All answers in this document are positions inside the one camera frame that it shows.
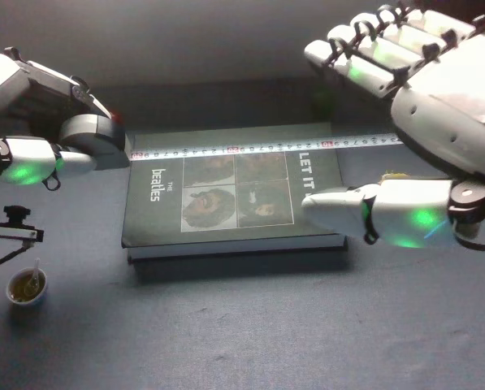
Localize grey tape measure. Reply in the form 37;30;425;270
58;114;404;164

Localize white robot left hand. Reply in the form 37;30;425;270
0;47;125;192

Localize small toy soup cup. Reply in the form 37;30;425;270
6;258;49;306

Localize yellow swirl toy roll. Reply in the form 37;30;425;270
378;170;410;182

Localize black Let It Be album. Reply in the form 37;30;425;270
121;121;349;263

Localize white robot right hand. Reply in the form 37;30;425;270
301;3;485;251

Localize green toy cylinder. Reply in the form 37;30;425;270
311;89;336;119

